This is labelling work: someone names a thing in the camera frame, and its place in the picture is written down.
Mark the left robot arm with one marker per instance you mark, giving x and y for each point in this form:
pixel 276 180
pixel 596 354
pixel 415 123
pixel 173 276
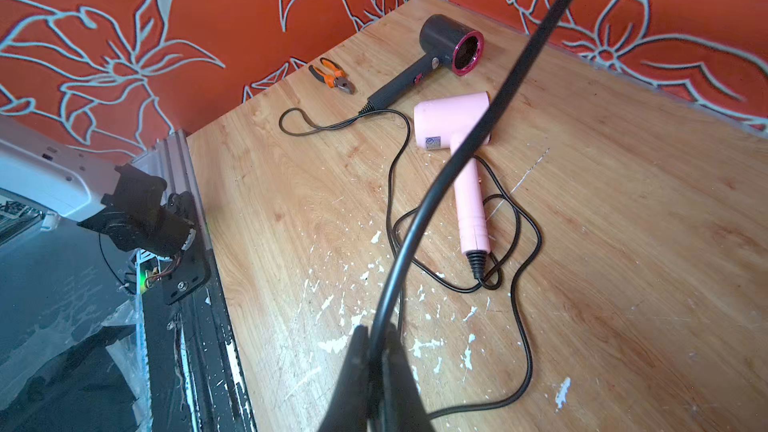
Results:
pixel 119 201

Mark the black hair dryer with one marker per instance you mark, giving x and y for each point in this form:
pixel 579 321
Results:
pixel 446 43

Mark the orange handled pliers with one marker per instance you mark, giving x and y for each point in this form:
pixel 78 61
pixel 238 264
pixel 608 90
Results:
pixel 332 75

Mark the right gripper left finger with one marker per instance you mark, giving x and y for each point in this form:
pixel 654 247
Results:
pixel 348 407

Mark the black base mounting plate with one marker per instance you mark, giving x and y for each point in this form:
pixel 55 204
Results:
pixel 195 375

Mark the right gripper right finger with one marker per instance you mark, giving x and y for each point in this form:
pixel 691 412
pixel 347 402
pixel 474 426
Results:
pixel 399 406

